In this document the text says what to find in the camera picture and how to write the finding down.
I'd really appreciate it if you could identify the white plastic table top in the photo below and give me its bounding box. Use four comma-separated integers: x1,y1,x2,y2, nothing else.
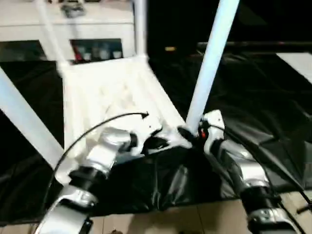
55,55,194,185

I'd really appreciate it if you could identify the long black bar device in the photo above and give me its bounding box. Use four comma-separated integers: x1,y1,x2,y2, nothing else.
196,40,312,49

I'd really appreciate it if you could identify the black mat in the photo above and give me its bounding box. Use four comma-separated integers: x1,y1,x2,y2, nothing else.
0,52,312,217

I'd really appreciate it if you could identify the white plastic table leg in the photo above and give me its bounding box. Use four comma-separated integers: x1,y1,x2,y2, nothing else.
36,0,72,74
133,0,149,63
0,66,66,171
186,0,241,133

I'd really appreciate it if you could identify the white flat board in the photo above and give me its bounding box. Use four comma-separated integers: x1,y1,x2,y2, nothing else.
276,52,312,85

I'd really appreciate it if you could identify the black tripod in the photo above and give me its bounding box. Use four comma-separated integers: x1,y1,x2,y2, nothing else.
295,203,312,215

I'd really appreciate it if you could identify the dark grey bundle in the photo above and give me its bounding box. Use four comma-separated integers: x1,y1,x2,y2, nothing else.
60,3,88,18

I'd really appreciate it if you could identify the white glass-door cabinet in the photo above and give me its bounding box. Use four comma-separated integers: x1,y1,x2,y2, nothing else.
0,0,137,63

